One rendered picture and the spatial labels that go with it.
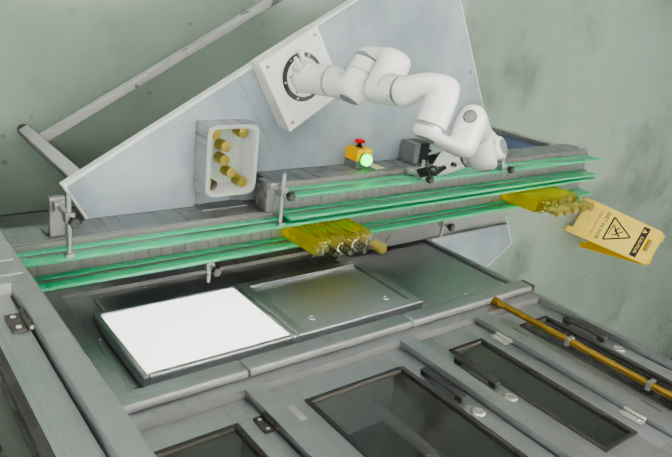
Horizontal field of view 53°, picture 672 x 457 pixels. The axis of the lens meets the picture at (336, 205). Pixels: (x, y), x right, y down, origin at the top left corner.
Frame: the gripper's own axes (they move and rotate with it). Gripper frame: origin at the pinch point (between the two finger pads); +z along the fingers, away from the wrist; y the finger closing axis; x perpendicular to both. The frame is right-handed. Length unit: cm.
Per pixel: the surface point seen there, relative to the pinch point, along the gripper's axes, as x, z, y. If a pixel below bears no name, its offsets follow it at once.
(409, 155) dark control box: -4.1, 18.8, 23.5
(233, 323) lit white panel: 4, 25, -83
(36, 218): 43, 120, -60
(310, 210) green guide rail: 7.4, 28.8, -29.7
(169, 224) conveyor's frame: 31, 45, -68
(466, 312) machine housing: -38, -10, -33
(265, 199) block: 19, 34, -39
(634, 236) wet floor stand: -196, 18, 241
